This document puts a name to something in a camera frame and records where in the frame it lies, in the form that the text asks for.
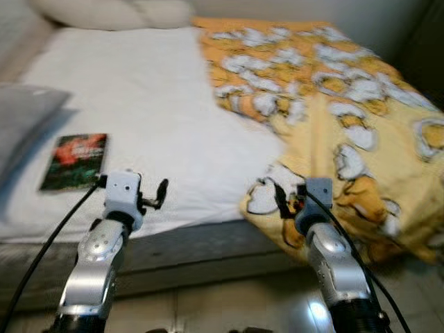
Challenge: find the white quilted mattress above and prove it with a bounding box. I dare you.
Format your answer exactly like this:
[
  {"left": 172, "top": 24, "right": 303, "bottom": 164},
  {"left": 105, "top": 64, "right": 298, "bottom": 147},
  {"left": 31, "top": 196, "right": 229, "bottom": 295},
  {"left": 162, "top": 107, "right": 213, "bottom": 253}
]
[{"left": 0, "top": 26, "right": 292, "bottom": 244}]

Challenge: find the beige pillow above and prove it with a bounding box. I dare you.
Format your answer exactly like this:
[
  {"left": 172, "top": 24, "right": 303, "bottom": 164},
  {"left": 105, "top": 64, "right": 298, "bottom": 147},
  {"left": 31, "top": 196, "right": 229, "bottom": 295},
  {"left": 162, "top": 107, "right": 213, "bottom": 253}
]
[
  {"left": 135, "top": 0, "right": 196, "bottom": 29},
  {"left": 28, "top": 0, "right": 150, "bottom": 31}
]

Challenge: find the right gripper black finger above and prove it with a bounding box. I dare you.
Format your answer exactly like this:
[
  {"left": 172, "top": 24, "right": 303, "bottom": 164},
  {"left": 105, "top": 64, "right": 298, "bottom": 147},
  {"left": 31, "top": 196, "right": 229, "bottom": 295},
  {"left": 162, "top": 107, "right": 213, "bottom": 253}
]
[{"left": 273, "top": 182, "right": 295, "bottom": 220}]

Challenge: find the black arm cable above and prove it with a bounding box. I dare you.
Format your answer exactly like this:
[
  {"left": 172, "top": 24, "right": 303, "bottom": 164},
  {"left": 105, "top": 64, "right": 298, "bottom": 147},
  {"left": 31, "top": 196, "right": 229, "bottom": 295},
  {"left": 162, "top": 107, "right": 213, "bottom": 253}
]
[
  {"left": 302, "top": 186, "right": 411, "bottom": 333},
  {"left": 0, "top": 173, "right": 108, "bottom": 333}
]

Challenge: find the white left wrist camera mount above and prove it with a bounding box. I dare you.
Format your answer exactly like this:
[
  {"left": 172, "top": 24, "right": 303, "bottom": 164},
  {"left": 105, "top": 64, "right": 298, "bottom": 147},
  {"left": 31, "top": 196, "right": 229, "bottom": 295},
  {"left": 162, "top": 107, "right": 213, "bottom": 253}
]
[{"left": 104, "top": 170, "right": 144, "bottom": 230}]

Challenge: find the yellow cartoon egg blanket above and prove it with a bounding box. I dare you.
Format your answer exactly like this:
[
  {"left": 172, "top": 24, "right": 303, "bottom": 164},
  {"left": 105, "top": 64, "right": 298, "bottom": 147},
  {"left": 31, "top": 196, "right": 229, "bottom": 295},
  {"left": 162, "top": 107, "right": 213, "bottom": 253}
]
[{"left": 193, "top": 17, "right": 444, "bottom": 264}]

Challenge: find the grey floral printed headboard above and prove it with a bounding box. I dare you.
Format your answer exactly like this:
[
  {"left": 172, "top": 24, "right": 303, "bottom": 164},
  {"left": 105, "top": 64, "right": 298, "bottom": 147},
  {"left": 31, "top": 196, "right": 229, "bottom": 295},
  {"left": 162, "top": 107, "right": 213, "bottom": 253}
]
[{"left": 0, "top": 0, "right": 58, "bottom": 87}]

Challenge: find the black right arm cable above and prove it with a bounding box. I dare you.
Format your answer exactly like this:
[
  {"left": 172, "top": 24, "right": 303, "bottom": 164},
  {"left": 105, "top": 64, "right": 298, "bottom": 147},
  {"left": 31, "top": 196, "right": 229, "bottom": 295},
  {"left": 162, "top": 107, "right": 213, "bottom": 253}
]
[{"left": 302, "top": 186, "right": 411, "bottom": 333}]

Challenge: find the red and green book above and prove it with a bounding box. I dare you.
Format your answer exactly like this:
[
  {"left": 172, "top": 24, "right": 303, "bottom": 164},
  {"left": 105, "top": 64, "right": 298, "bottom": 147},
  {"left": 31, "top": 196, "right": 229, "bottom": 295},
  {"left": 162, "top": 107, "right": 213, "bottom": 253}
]
[{"left": 40, "top": 133, "right": 109, "bottom": 191}]

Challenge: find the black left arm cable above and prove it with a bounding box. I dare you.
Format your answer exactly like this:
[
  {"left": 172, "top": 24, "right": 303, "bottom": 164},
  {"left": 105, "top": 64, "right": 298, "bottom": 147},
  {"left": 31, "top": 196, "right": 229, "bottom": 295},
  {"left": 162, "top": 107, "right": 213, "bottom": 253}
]
[{"left": 0, "top": 173, "right": 108, "bottom": 333}]

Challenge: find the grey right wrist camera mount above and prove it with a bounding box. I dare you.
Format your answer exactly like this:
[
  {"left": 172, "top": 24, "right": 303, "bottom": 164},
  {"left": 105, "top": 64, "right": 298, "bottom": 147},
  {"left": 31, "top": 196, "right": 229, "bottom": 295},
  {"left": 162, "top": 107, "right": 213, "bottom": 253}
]
[{"left": 295, "top": 177, "right": 334, "bottom": 233}]

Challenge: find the grey bed base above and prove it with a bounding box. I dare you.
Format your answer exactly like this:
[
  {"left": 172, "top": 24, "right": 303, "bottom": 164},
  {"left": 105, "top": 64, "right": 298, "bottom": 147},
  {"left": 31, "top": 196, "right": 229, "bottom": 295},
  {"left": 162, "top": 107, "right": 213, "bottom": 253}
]
[{"left": 0, "top": 219, "right": 327, "bottom": 313}]

